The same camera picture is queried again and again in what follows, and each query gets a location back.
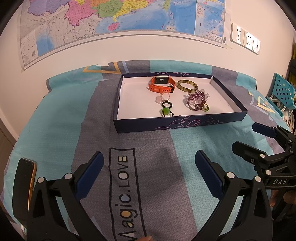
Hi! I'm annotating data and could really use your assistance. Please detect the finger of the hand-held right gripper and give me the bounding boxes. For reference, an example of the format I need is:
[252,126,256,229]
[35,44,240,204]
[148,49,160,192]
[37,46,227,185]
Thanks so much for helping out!
[232,141,296,172]
[252,122,296,149]

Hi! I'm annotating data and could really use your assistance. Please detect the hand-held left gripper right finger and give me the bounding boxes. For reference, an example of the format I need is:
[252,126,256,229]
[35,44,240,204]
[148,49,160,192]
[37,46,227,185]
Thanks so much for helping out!
[194,150,273,241]

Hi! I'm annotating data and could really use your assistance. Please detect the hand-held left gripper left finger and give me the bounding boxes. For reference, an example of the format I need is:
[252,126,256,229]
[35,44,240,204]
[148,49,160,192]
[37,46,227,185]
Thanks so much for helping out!
[25,151,104,241]

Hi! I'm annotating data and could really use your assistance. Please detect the purple bead bracelet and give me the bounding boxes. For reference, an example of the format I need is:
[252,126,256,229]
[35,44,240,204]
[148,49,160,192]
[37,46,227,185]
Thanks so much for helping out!
[184,91,207,112]

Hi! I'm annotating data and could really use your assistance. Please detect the green bead charm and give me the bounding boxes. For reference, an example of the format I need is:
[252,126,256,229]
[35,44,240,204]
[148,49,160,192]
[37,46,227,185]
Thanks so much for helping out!
[159,107,175,117]

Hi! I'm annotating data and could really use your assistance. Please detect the tortoiseshell bangle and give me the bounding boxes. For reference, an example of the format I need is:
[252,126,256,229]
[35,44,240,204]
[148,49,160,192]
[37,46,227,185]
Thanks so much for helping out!
[177,79,199,93]

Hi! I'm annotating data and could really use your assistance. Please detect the dark blue box tray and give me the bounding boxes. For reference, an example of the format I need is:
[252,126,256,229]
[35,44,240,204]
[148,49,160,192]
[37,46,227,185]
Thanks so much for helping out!
[113,72,248,134]

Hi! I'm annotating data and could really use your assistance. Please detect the pink crystal bracelet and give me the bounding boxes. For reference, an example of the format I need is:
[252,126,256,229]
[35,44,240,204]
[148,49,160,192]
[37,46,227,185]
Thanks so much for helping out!
[156,91,170,103]

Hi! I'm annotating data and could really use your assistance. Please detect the orange smartwatch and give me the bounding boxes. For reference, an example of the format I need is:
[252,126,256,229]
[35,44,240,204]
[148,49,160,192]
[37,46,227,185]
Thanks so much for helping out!
[148,75,176,93]

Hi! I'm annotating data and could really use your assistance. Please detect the person's right hand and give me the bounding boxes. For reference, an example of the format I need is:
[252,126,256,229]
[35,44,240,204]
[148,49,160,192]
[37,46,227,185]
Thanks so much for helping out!
[269,189,296,209]

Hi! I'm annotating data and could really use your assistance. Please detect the teal perforated plastic chair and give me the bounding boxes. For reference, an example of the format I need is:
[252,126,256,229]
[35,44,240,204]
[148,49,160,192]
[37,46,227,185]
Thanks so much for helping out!
[266,73,296,118]

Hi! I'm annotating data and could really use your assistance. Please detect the black smartphone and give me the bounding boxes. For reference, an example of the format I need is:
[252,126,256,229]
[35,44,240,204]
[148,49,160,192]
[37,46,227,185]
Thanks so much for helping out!
[13,158,37,212]

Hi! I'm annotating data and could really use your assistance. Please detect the teal and grey bedsheet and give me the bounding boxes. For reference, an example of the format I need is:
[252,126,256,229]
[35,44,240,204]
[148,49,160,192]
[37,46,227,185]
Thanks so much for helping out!
[0,60,296,241]

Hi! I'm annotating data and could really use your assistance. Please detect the colourful wall map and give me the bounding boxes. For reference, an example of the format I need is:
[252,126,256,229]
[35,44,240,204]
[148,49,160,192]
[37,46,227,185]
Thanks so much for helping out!
[17,0,228,71]

